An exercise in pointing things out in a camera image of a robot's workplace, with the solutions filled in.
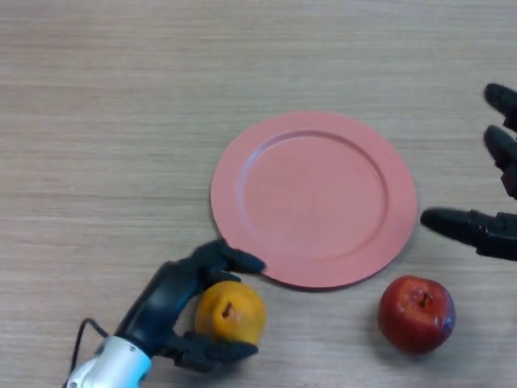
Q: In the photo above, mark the pink round plate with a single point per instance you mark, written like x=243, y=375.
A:
x=315, y=198

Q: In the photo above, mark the yellow pear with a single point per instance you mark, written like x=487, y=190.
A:
x=238, y=319

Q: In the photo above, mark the red apple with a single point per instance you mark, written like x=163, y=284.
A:
x=416, y=319

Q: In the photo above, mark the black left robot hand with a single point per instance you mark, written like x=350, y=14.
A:
x=161, y=303

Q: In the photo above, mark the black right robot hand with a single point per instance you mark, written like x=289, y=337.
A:
x=456, y=226

